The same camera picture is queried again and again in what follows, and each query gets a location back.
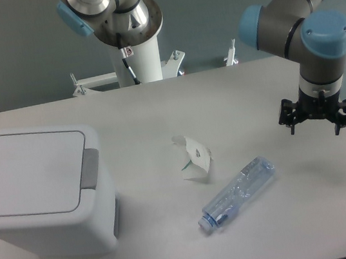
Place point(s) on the white plastic trash can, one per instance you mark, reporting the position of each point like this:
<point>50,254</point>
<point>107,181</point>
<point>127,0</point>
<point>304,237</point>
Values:
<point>57,197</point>

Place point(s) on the white levelling foot bracket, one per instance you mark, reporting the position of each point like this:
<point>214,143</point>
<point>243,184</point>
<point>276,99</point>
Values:
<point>231,58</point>

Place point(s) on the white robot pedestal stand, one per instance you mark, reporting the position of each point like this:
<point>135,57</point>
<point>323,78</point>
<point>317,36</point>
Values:
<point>131,39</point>

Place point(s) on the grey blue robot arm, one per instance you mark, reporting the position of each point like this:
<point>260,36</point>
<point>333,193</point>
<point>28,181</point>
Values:
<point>291,29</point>

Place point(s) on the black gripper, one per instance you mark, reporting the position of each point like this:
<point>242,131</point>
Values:
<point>318,106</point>

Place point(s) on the crumpled white paper carton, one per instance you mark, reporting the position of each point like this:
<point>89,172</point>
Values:
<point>196,157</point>

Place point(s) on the clear plastic water bottle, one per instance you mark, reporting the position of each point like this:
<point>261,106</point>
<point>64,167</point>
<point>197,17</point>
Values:
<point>225,206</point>

